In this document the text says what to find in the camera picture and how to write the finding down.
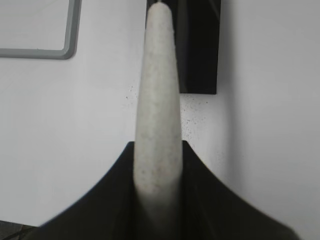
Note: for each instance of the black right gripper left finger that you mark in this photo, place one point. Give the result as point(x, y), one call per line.
point(105, 212)

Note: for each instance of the white grey-rimmed cutting board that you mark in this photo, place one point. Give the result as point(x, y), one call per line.
point(39, 29)

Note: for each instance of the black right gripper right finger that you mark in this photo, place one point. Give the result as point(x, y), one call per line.
point(211, 211)

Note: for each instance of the black knife stand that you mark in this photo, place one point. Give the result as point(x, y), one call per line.
point(196, 25)

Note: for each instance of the white-handled kitchen knife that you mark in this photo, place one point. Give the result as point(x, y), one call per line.
point(158, 162)

